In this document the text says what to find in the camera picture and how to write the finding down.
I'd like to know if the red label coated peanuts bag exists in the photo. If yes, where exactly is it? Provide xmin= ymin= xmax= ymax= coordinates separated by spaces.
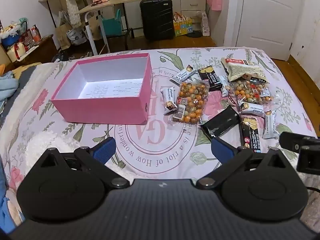
xmin=230 ymin=80 xmax=274 ymax=105

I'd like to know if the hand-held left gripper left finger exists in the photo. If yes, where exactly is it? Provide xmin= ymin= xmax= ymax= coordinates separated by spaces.
xmin=37 ymin=137 xmax=130 ymax=189

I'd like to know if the large beige snack bag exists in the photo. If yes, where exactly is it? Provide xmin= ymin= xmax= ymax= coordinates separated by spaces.
xmin=221 ymin=57 xmax=270 ymax=84

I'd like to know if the cream lace cloth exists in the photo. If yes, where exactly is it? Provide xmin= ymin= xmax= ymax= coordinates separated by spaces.
xmin=62 ymin=0 xmax=100 ymax=27

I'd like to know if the white plastic bag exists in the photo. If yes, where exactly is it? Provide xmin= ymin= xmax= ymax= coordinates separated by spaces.
xmin=200 ymin=11 xmax=210 ymax=36

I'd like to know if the white gift box red ribbon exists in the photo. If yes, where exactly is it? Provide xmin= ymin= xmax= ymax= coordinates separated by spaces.
xmin=6 ymin=41 xmax=29 ymax=62

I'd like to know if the wooden folding table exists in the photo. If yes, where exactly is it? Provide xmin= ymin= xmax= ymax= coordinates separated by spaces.
xmin=75 ymin=0 xmax=153 ymax=55

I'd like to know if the pink cardboard box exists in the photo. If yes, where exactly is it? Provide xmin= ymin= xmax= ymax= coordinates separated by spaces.
xmin=51 ymin=52 xmax=153 ymax=125

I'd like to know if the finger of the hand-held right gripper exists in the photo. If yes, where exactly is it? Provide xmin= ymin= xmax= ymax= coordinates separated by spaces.
xmin=279 ymin=131 xmax=320 ymax=153

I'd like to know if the plain black snack packet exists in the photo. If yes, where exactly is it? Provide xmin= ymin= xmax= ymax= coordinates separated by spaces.
xmin=201 ymin=105 xmax=240 ymax=140

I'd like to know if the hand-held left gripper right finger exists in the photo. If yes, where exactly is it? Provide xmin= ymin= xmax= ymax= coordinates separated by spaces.
xmin=196 ymin=137 xmax=288 ymax=190

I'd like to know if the floral bed sheet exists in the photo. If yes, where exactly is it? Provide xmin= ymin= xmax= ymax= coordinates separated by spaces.
xmin=0 ymin=46 xmax=320 ymax=230

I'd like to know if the white door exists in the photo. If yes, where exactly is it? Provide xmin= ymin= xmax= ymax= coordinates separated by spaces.
xmin=224 ymin=0 xmax=307 ymax=62

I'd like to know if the dark wooden nightstand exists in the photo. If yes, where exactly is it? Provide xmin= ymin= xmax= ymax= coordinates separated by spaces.
xmin=0 ymin=35 xmax=59 ymax=72

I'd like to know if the grey blanket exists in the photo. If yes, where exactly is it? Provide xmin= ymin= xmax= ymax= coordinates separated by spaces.
xmin=0 ymin=62 xmax=43 ymax=120

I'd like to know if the clear bag of coated peanuts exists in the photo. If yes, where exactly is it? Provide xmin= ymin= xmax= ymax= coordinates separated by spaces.
xmin=172 ymin=80 xmax=209 ymax=125

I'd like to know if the teal bag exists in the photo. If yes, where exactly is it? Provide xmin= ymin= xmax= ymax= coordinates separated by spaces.
xmin=101 ymin=9 xmax=122 ymax=36

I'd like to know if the light blue cloth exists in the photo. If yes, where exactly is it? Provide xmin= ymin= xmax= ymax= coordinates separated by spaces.
xmin=0 ymin=71 xmax=19 ymax=100

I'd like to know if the white drawer cabinet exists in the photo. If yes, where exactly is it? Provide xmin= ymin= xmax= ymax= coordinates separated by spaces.
xmin=121 ymin=0 xmax=208 ymax=30

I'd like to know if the black suitcase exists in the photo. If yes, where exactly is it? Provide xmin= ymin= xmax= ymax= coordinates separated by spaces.
xmin=139 ymin=0 xmax=175 ymax=40

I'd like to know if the blue flower basket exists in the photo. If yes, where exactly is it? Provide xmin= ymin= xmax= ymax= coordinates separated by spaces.
xmin=0 ymin=21 xmax=23 ymax=47

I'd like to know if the grey printed bag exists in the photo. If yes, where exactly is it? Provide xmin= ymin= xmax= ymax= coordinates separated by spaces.
xmin=66 ymin=27 xmax=88 ymax=45

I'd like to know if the colourful cardboard box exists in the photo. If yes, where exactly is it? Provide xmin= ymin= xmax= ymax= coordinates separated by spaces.
xmin=173 ymin=17 xmax=193 ymax=37

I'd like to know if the black and gold snack packet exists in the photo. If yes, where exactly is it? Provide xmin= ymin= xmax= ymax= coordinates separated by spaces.
xmin=197 ymin=65 xmax=223 ymax=92
xmin=239 ymin=116 xmax=262 ymax=154

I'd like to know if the brown paper bag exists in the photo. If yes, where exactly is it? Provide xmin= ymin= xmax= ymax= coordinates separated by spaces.
xmin=54 ymin=11 xmax=73 ymax=50

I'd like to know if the silver snack bar packet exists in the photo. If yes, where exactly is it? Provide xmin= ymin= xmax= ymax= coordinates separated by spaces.
xmin=220 ymin=76 xmax=234 ymax=98
xmin=170 ymin=64 xmax=198 ymax=82
xmin=262 ymin=109 xmax=278 ymax=140
xmin=237 ymin=100 xmax=265 ymax=118
xmin=164 ymin=87 xmax=178 ymax=115

